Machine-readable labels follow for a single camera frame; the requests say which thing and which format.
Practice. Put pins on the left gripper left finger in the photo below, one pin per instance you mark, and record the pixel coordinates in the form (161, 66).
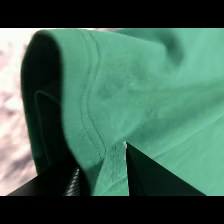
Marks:
(56, 185)

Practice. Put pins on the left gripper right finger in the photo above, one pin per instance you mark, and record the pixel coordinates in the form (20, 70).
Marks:
(150, 176)

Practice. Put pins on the green T-shirt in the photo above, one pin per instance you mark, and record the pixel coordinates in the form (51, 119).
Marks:
(140, 93)

